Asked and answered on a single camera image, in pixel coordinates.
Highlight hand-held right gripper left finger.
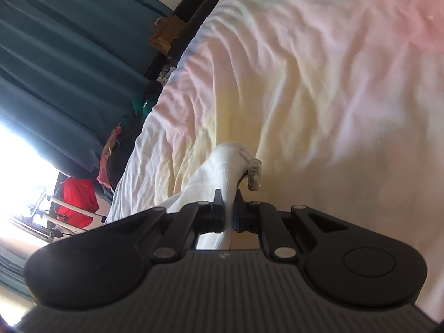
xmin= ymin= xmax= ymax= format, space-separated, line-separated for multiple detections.
xmin=132 ymin=189 xmax=224 ymax=260

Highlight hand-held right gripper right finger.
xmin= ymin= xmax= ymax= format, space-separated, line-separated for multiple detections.
xmin=234 ymin=191 xmax=349 ymax=261

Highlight white drawstring pants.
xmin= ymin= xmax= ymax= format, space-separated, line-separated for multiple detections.
xmin=106 ymin=142 xmax=263 ymax=250

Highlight pile of mixed clothes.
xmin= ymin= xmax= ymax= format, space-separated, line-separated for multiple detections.
xmin=96 ymin=64 xmax=176 ymax=195

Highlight red garment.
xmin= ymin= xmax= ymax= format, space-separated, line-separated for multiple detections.
xmin=55 ymin=177 xmax=100 ymax=230

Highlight pastel bed sheet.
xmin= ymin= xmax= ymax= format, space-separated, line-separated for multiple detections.
xmin=104 ymin=0 xmax=444 ymax=320

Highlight metal drying rack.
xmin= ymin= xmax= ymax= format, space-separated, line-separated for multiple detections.
xmin=10 ymin=183 xmax=109 ymax=244

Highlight brown cardboard box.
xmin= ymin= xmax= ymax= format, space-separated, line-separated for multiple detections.
xmin=148 ymin=15 xmax=186 ymax=56

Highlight black furniture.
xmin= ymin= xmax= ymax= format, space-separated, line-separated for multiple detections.
xmin=143 ymin=0 xmax=234 ymax=81

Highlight teal curtain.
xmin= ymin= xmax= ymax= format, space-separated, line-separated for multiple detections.
xmin=0 ymin=0 xmax=174 ymax=181

